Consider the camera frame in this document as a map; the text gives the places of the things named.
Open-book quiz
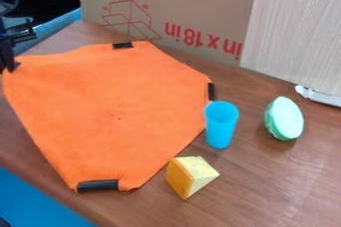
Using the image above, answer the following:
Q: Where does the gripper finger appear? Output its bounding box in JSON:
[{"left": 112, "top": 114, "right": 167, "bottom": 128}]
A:
[{"left": 0, "top": 40, "right": 23, "bottom": 75}]

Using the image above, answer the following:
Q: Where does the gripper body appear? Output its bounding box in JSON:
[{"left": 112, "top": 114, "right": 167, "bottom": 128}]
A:
[{"left": 0, "top": 16, "right": 39, "bottom": 44}]

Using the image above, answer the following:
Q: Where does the orange cloth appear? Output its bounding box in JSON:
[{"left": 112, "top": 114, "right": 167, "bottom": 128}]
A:
[{"left": 1, "top": 41, "right": 217, "bottom": 193}]

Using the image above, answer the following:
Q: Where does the cardboard box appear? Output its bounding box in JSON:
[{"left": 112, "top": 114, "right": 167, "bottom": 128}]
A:
[{"left": 77, "top": 0, "right": 341, "bottom": 68}]

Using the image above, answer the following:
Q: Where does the yellow toy cheese wedge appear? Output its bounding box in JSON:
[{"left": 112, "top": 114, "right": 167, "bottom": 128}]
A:
[{"left": 164, "top": 155, "right": 221, "bottom": 201}]

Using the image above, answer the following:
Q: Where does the blue cup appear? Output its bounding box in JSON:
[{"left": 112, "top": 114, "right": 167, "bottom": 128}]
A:
[{"left": 202, "top": 101, "right": 241, "bottom": 150}]

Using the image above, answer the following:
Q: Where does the light wooden board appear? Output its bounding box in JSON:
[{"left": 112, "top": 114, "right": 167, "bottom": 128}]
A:
[{"left": 238, "top": 0, "right": 341, "bottom": 99}]

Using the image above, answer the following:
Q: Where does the green toy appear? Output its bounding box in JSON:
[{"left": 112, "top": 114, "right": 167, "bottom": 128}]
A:
[{"left": 263, "top": 96, "right": 307, "bottom": 141}]

